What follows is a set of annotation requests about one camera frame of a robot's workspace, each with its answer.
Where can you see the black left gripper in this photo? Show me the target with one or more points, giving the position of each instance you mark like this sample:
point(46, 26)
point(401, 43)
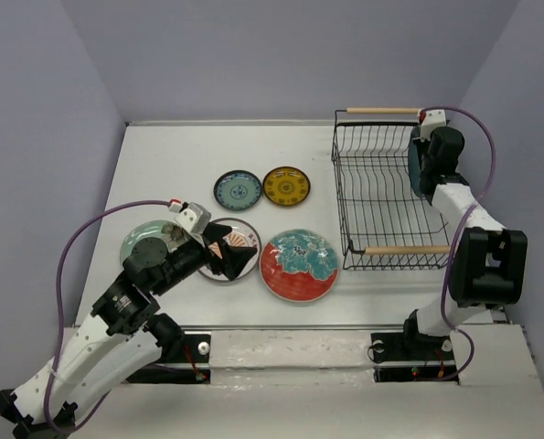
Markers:
point(234, 257)

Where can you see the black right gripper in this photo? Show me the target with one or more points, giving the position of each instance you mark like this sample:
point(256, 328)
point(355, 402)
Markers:
point(425, 144)

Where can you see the dark teal blossom plate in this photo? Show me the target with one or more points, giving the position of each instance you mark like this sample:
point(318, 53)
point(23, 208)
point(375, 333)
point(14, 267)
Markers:
point(409, 163)

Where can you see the small blue white plate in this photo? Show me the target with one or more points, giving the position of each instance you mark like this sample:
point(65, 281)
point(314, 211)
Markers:
point(237, 190)

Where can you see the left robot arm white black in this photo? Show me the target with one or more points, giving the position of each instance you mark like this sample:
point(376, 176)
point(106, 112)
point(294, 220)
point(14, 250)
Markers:
point(124, 332)

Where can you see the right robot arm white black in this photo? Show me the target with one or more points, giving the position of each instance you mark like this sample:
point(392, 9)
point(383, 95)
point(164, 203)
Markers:
point(486, 264)

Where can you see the white sunburst pattern plate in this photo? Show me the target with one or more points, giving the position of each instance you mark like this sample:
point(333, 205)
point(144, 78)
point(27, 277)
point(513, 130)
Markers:
point(242, 235)

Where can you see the light green flower plate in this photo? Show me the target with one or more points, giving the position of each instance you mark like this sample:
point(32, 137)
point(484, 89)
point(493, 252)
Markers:
point(170, 233)

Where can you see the red teal floral plate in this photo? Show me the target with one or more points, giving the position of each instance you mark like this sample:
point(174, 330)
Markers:
point(299, 266)

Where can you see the small yellow brown plate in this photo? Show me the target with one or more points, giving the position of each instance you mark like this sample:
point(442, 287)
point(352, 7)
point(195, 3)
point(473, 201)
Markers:
point(286, 186)

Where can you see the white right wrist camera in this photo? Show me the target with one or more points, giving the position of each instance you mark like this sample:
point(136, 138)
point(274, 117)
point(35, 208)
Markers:
point(429, 120)

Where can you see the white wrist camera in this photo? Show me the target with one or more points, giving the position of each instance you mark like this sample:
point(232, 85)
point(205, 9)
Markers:
point(429, 120)
point(192, 218)

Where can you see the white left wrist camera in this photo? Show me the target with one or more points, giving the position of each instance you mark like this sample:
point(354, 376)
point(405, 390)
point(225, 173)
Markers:
point(192, 218)

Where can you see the black wire dish rack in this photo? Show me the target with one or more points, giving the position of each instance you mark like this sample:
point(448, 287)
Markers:
point(383, 224)

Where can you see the metal table rail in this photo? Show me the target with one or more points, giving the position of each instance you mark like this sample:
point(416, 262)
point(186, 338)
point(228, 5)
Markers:
point(385, 327)

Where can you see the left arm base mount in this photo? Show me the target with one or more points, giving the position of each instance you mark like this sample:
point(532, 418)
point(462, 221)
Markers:
point(189, 366)

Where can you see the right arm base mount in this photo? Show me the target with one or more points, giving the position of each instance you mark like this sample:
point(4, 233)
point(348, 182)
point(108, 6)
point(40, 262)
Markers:
point(397, 360)

